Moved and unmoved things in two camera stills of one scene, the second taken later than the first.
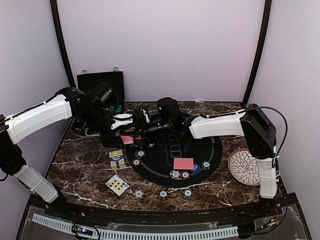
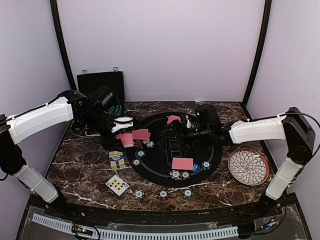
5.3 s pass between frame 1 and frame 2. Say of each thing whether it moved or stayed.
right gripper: moved
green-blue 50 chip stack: stayed
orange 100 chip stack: stayed
